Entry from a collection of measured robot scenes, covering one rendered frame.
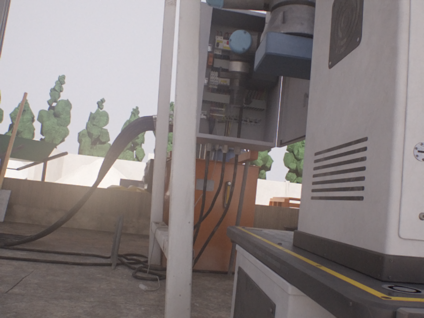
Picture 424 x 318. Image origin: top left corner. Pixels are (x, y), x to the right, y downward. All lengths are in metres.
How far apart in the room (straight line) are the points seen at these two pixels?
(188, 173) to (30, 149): 4.40
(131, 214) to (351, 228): 3.47
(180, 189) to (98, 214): 2.81
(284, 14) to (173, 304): 0.83
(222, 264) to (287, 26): 1.50
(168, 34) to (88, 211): 2.10
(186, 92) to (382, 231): 0.90
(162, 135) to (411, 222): 1.93
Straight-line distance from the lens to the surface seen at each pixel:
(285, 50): 1.05
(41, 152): 5.54
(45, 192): 4.04
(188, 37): 1.37
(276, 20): 1.10
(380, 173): 0.51
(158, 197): 2.29
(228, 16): 1.99
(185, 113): 1.25
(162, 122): 2.32
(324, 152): 0.68
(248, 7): 1.19
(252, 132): 1.94
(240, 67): 1.77
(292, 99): 1.73
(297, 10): 1.10
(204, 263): 2.24
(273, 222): 4.15
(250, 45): 1.65
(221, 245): 2.25
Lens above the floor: 0.39
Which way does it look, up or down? 5 degrees up
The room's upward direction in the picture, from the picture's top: 6 degrees clockwise
